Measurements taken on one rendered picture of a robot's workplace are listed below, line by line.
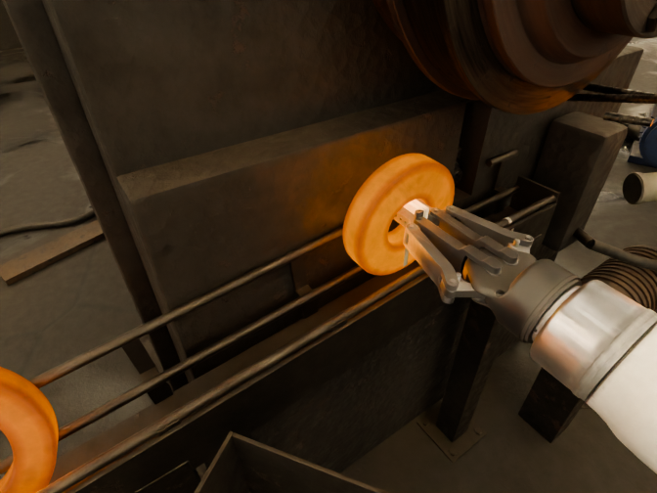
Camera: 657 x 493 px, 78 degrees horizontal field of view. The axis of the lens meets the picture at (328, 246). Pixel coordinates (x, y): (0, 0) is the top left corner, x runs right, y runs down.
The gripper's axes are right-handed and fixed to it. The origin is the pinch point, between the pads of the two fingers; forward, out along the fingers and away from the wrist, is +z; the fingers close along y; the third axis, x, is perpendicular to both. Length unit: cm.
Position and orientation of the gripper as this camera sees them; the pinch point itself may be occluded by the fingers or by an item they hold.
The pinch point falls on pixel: (402, 205)
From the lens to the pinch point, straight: 50.1
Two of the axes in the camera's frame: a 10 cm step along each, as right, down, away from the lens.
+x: 0.1, -7.6, -6.5
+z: -5.7, -5.4, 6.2
